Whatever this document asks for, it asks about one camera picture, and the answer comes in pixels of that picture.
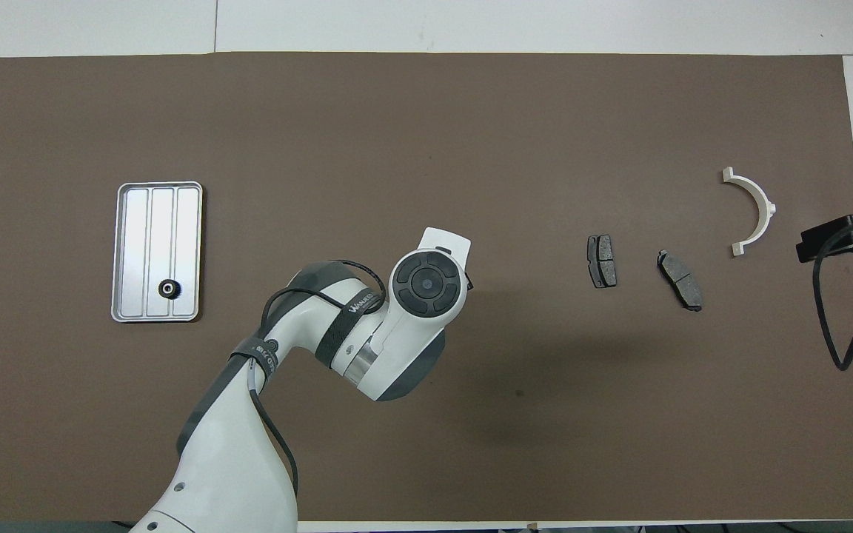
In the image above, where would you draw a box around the silver metal tray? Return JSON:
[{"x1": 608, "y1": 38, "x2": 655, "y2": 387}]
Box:
[{"x1": 110, "y1": 181, "x2": 204, "y2": 324}]

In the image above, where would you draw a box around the dark grey rectangular brake pad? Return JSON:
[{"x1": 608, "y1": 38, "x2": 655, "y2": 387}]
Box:
[{"x1": 586, "y1": 234, "x2": 618, "y2": 289}]

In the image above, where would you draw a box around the dark grey long brake pad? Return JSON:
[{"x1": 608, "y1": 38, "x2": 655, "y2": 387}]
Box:
[{"x1": 656, "y1": 249, "x2": 704, "y2": 312}]

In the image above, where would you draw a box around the brown table mat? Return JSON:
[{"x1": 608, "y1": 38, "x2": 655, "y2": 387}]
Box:
[{"x1": 0, "y1": 52, "x2": 853, "y2": 523}]

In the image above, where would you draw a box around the white semicircular plastic bracket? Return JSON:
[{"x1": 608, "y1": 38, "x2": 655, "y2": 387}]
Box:
[{"x1": 721, "y1": 167, "x2": 777, "y2": 258}]

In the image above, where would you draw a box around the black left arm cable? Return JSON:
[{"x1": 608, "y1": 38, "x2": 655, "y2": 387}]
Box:
[{"x1": 247, "y1": 259, "x2": 387, "y2": 497}]

